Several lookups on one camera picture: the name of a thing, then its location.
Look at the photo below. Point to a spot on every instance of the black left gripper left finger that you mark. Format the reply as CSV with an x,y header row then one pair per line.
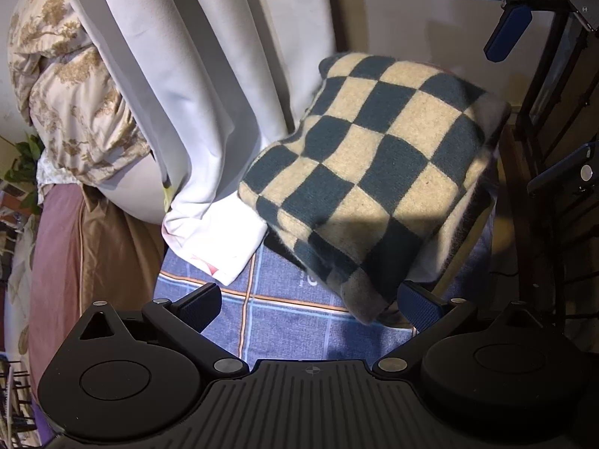
x,y
182,322

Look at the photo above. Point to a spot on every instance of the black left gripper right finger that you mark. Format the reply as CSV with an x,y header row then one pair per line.
x,y
434,320

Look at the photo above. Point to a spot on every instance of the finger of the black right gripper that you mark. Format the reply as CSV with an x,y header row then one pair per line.
x,y
510,28
580,168

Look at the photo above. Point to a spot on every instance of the green cream checkered sweater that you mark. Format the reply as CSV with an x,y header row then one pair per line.
x,y
374,187

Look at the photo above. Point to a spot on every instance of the blue plaid bed sheet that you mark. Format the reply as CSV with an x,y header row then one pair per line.
x,y
275,310

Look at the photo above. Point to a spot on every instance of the white folded cloth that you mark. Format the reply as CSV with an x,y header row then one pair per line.
x,y
218,239

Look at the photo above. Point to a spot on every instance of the brown pink neighbouring bed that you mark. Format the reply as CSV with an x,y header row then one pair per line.
x,y
87,249

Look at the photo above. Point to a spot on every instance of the floral beige quilt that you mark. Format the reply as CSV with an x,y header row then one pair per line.
x,y
63,89

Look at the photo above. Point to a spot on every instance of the white curtain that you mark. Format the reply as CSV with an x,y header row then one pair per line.
x,y
211,82

